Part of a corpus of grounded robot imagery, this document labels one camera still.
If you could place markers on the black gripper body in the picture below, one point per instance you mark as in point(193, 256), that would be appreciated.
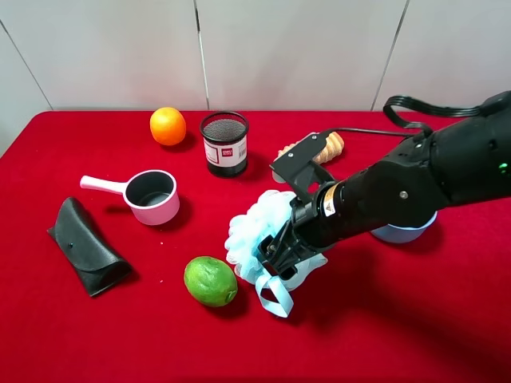
point(281, 253)

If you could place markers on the light blue bath pouf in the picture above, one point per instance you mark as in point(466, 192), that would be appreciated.
point(264, 218)

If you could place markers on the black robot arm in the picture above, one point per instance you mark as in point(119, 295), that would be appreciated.
point(448, 157)

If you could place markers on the blue plastic bowl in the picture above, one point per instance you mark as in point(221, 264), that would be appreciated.
point(399, 235)

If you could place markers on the ridged bread roll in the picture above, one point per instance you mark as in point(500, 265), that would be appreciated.
point(333, 148)

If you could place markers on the green lime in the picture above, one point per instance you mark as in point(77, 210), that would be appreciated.
point(210, 281)

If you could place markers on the black mesh pen holder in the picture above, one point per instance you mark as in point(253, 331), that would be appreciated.
point(225, 135)

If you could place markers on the orange fruit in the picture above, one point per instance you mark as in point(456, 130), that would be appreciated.
point(167, 126)

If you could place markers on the red velvet tablecloth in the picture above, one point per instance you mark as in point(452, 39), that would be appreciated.
point(434, 310)

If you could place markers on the black leather glasses case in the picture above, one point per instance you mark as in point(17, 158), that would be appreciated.
point(98, 266)

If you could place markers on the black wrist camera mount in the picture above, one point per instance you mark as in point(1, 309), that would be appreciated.
point(297, 167)

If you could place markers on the pink saucepan with handle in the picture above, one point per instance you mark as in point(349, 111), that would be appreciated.
point(151, 195)

